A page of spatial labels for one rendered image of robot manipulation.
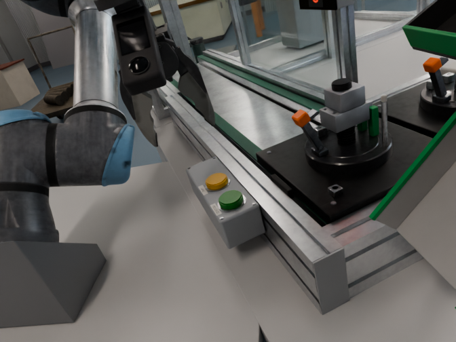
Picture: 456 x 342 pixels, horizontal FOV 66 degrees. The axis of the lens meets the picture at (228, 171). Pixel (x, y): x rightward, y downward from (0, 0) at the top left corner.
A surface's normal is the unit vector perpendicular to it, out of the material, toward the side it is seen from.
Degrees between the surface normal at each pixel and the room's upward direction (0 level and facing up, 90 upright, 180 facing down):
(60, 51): 76
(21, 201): 55
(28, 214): 62
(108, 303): 0
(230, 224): 90
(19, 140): 49
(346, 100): 90
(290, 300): 0
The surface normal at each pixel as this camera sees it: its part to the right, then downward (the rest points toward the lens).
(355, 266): 0.36, 0.40
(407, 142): -0.24, -0.83
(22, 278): -0.10, 0.53
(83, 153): 0.32, 0.01
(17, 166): 0.62, -0.24
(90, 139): 0.28, -0.42
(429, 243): -0.84, -0.37
